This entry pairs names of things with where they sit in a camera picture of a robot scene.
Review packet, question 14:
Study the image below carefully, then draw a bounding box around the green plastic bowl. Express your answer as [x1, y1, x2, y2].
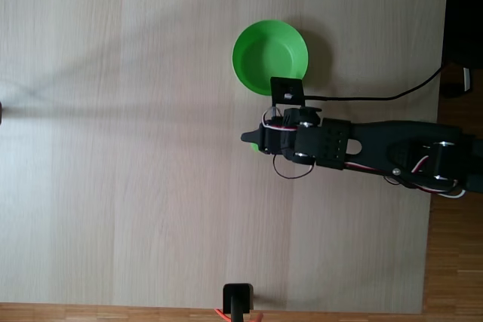
[231, 19, 309, 97]

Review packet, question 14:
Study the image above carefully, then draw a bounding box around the dark furniture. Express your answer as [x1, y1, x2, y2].
[441, 0, 483, 71]

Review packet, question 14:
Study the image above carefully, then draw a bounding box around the red white servo wire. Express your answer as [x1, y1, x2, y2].
[261, 106, 316, 180]
[342, 143, 467, 199]

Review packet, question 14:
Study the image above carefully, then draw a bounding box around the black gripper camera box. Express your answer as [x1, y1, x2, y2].
[269, 76, 305, 107]

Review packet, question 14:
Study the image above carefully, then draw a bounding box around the black camera cable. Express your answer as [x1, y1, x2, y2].
[303, 64, 443, 102]

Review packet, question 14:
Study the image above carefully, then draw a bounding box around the black camera stand clamp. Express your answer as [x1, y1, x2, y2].
[222, 282, 254, 322]

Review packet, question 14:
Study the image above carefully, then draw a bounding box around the orange cable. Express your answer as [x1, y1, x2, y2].
[214, 307, 265, 322]

